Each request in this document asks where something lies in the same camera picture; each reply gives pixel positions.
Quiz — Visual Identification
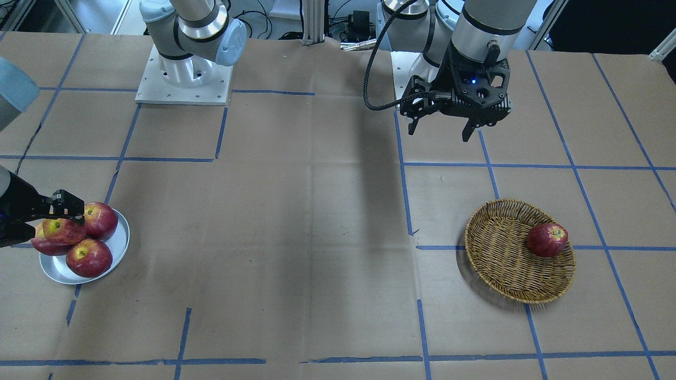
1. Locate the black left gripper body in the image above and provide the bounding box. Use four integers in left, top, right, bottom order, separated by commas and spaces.
399, 45, 513, 118

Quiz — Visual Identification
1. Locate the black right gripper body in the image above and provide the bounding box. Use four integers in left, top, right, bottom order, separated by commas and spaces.
1, 166, 51, 248

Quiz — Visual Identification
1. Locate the red yellow apple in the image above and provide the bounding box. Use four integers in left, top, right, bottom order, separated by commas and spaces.
41, 218, 87, 245

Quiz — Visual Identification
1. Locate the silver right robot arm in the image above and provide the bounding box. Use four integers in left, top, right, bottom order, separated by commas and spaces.
1, 1, 247, 247

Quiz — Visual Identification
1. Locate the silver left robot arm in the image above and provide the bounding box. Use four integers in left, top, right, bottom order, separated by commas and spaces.
376, 1, 536, 141

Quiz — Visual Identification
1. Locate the red apple on plate back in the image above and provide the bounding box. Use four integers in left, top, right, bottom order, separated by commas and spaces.
83, 202, 118, 240

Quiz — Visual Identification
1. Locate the red apple on plate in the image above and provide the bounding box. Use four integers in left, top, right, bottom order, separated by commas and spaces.
31, 223, 72, 257
83, 202, 118, 240
66, 238, 113, 278

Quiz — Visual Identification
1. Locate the red apple on plate front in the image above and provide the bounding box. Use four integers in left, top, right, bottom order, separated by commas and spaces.
66, 238, 113, 278

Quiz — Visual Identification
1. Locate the silver metal plate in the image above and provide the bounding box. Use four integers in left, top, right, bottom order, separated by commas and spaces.
39, 209, 130, 286

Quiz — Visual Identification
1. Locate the brown wicker basket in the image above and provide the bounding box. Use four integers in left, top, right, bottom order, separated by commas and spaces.
464, 198, 576, 305

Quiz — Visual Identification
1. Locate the dark red apple in basket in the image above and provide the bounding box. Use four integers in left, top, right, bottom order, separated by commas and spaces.
526, 222, 568, 258

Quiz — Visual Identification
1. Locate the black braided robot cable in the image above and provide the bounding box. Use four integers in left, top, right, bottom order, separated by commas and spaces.
362, 0, 423, 111

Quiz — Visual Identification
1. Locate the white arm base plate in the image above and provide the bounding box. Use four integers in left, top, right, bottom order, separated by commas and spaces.
390, 51, 438, 100
135, 46, 232, 106

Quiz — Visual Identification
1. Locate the aluminium frame post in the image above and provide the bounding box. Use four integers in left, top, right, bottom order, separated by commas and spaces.
299, 0, 327, 46

